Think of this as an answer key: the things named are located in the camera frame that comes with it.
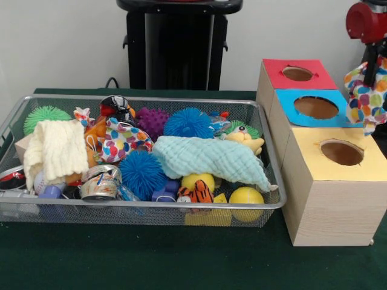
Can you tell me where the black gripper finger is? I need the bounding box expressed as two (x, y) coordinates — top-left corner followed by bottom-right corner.
(363, 44), (376, 86)
(374, 44), (383, 73)

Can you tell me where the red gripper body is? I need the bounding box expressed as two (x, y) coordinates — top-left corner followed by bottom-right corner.
(346, 2), (387, 43)

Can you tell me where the colourful dotted cloth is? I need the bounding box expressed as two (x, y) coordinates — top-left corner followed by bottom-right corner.
(343, 57), (387, 136)
(98, 117), (154, 164)

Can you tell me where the wooden box with three holes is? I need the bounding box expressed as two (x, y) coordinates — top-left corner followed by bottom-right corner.
(255, 58), (387, 247)

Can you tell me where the shallow clear mesh bin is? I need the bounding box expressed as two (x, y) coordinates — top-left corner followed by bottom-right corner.
(0, 93), (287, 229)

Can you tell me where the green spiky monster toy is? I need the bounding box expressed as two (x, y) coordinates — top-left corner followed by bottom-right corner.
(223, 120), (261, 140)

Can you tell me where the yellow smooth ball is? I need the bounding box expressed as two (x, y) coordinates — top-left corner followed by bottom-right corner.
(229, 186), (265, 224)

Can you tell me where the light blue waffle cloth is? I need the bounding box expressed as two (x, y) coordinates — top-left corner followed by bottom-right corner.
(152, 135), (279, 193)

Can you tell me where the blue spiky rubber ball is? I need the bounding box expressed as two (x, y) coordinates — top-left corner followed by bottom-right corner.
(119, 150), (168, 202)
(163, 107), (215, 139)

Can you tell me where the orange tiger plush toy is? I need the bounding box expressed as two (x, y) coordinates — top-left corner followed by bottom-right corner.
(177, 180), (216, 204)

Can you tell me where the purple knobbly ball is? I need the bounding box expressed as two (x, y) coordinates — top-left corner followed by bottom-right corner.
(135, 106), (171, 134)

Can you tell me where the dark green table cloth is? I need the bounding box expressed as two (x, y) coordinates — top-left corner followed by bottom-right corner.
(0, 87), (387, 290)

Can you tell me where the cream waffle cloth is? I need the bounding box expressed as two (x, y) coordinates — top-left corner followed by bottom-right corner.
(23, 119), (90, 190)

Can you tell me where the green spiky rubber ball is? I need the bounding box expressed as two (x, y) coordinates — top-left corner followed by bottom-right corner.
(23, 105), (73, 136)

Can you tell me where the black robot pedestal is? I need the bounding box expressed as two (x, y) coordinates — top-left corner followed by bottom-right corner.
(116, 0), (244, 91)

